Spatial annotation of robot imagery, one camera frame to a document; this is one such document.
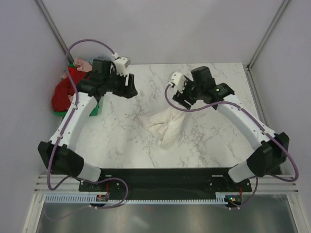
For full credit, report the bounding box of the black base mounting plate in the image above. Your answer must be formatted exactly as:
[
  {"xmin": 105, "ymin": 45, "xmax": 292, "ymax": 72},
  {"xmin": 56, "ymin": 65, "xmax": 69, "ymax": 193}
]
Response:
[{"xmin": 79, "ymin": 167, "xmax": 252, "ymax": 201}]

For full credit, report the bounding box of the right aluminium table rail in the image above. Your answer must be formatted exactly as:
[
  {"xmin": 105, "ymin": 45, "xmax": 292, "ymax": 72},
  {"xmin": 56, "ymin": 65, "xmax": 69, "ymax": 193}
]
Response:
[{"xmin": 243, "ymin": 64, "xmax": 270, "ymax": 126}]

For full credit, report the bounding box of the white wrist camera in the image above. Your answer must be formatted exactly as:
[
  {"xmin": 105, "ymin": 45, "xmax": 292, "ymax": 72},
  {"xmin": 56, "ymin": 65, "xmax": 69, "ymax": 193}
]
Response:
[
  {"xmin": 112, "ymin": 53, "xmax": 131, "ymax": 76},
  {"xmin": 169, "ymin": 72, "xmax": 188, "ymax": 94}
]

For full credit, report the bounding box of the red t shirt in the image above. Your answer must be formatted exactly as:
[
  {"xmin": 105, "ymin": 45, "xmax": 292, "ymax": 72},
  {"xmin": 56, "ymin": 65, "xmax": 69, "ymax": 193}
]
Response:
[{"xmin": 51, "ymin": 77, "xmax": 84, "ymax": 112}]

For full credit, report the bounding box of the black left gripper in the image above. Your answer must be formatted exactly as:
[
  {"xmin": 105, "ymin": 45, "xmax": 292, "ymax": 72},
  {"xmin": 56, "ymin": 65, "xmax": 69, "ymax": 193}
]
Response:
[{"xmin": 104, "ymin": 69, "xmax": 138, "ymax": 100}]

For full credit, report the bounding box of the white t shirt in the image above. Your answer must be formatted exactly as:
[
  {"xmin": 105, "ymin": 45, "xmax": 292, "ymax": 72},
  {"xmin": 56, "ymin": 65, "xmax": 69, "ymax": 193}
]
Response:
[{"xmin": 139, "ymin": 107, "xmax": 186, "ymax": 149}]

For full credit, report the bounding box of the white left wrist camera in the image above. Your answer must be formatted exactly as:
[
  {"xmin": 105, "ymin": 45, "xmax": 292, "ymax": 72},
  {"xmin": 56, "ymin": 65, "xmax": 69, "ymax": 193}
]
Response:
[{"xmin": 112, "ymin": 53, "xmax": 131, "ymax": 76}]

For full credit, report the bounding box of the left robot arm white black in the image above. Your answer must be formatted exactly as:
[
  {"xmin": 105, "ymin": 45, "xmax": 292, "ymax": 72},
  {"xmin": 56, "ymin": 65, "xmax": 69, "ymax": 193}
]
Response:
[{"xmin": 38, "ymin": 57, "xmax": 138, "ymax": 191}]

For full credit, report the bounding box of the aluminium frame post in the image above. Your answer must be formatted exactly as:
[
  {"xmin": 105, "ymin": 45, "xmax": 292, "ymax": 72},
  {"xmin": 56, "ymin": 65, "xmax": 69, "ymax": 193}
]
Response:
[
  {"xmin": 246, "ymin": 0, "xmax": 292, "ymax": 72},
  {"xmin": 34, "ymin": 0, "xmax": 73, "ymax": 63}
]

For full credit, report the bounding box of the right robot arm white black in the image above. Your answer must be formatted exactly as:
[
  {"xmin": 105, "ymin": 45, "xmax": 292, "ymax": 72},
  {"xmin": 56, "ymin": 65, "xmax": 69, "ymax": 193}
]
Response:
[{"xmin": 170, "ymin": 66, "xmax": 289, "ymax": 191}]

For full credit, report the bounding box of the pink t shirt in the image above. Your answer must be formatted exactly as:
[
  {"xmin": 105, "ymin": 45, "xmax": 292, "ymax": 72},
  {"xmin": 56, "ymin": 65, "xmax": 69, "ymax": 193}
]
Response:
[{"xmin": 61, "ymin": 58, "xmax": 92, "ymax": 81}]

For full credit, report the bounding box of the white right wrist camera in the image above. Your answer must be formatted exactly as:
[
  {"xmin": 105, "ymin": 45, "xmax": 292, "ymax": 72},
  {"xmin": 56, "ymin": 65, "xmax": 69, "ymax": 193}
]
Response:
[{"xmin": 169, "ymin": 72, "xmax": 188, "ymax": 94}]

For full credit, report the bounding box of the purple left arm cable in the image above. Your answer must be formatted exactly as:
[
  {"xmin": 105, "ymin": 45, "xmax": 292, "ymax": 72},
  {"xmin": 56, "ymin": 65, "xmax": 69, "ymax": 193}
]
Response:
[{"xmin": 45, "ymin": 38, "xmax": 129, "ymax": 223}]

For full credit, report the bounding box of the right aluminium frame post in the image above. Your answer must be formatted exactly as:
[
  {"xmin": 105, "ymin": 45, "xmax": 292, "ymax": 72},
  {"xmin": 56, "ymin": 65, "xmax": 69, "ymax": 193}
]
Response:
[{"xmin": 246, "ymin": 0, "xmax": 292, "ymax": 72}]

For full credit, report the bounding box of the aluminium front frame rail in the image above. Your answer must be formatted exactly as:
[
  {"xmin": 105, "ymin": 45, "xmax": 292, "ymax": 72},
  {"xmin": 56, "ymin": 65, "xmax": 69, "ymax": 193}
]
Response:
[{"xmin": 35, "ymin": 175, "xmax": 299, "ymax": 195}]

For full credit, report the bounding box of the white slotted cable duct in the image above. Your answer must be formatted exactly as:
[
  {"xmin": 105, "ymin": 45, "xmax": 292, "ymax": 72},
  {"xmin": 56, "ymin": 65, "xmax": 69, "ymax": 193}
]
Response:
[{"xmin": 45, "ymin": 193, "xmax": 240, "ymax": 204}]

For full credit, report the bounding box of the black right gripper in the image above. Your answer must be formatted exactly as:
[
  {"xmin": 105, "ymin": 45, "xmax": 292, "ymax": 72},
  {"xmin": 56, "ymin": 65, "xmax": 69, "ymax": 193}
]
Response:
[{"xmin": 173, "ymin": 76, "xmax": 204, "ymax": 110}]

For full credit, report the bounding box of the left aluminium frame post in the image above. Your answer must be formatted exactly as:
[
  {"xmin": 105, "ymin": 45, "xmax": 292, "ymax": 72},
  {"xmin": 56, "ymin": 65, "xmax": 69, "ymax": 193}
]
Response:
[{"xmin": 34, "ymin": 0, "xmax": 73, "ymax": 63}]

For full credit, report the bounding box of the green plastic basket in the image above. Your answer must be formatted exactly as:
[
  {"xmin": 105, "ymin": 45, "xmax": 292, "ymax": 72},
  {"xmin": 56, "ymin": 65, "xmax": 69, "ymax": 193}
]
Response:
[{"xmin": 53, "ymin": 63, "xmax": 104, "ymax": 117}]

